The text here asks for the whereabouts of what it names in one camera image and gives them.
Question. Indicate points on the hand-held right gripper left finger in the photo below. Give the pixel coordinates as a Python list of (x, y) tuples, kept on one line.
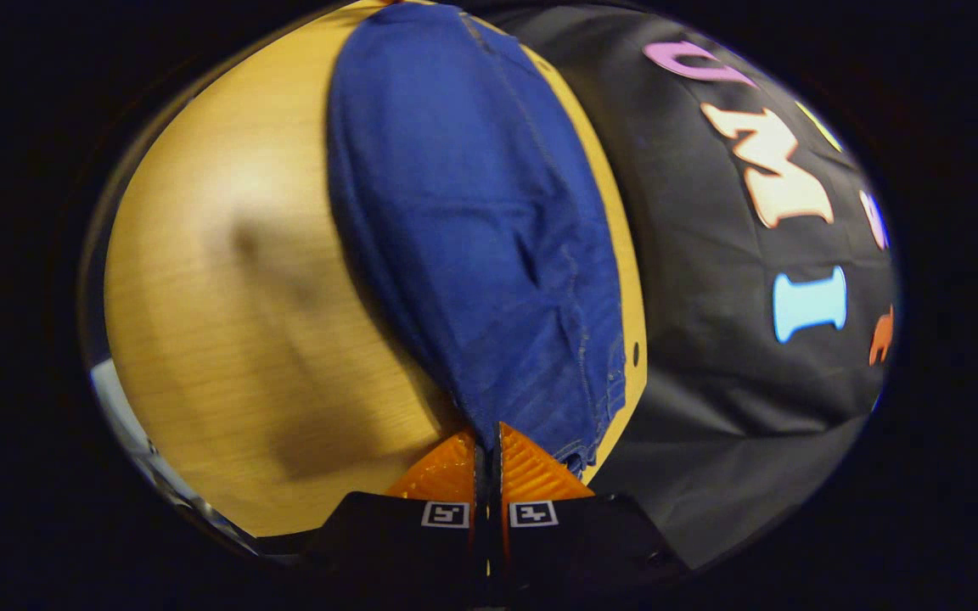
[(396, 539)]

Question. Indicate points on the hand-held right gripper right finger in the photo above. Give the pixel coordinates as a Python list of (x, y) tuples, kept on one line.
[(582, 543)]

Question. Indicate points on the blue jeans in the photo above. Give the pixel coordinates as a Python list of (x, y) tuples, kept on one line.
[(455, 212)]

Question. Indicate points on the black backdrop cloth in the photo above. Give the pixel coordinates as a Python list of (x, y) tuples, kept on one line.
[(693, 339)]

